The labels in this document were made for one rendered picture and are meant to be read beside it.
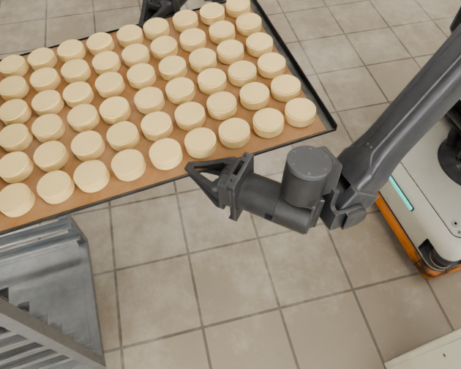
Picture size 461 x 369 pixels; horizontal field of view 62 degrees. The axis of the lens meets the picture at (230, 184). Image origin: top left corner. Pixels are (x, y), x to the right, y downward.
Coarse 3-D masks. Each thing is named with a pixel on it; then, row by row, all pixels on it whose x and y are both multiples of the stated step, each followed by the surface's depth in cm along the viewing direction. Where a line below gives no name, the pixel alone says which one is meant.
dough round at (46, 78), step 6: (36, 72) 70; (42, 72) 70; (48, 72) 70; (54, 72) 70; (30, 78) 69; (36, 78) 69; (42, 78) 69; (48, 78) 69; (54, 78) 69; (60, 78) 71; (36, 84) 69; (42, 84) 69; (48, 84) 69; (54, 84) 70; (36, 90) 70; (42, 90) 69
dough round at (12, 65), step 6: (6, 60) 73; (12, 60) 73; (18, 60) 72; (24, 60) 73; (0, 66) 72; (6, 66) 72; (12, 66) 72; (18, 66) 72; (24, 66) 72; (6, 72) 71; (12, 72) 71; (18, 72) 72; (24, 72) 73
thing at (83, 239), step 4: (64, 216) 127; (68, 216) 129; (72, 220) 134; (72, 224) 133; (76, 224) 137; (72, 228) 135; (76, 228) 136; (80, 232) 140; (80, 236) 141; (84, 236) 144; (80, 240) 143; (84, 240) 143; (88, 244) 147
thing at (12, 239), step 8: (48, 224) 127; (56, 224) 129; (64, 224) 130; (16, 232) 125; (24, 232) 127; (32, 232) 128; (40, 232) 128; (48, 232) 128; (56, 232) 128; (0, 240) 126; (8, 240) 127; (16, 240) 127; (24, 240) 127; (0, 248) 125
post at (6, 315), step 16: (0, 304) 68; (0, 320) 70; (16, 320) 72; (32, 320) 79; (32, 336) 81; (48, 336) 85; (64, 336) 95; (64, 352) 97; (80, 352) 103; (96, 368) 121
